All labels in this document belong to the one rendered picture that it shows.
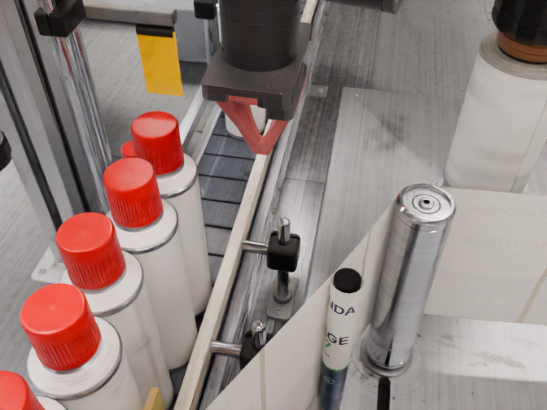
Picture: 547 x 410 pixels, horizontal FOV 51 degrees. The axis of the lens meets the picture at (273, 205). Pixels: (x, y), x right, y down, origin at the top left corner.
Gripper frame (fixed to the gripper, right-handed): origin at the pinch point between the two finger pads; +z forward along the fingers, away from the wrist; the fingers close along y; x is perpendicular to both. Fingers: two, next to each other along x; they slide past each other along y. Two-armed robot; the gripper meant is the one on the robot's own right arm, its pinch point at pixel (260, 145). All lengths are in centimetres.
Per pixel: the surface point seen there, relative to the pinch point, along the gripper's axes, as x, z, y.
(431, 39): -18, 19, 56
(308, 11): 2.4, 10.4, 45.1
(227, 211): 4.8, 13.4, 4.0
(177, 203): 4.1, -1.7, -9.8
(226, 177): 6.3, 13.5, 9.3
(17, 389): 5.1, -7.6, -27.8
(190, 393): 1.5, 9.5, -18.7
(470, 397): -20.3, 12.9, -13.0
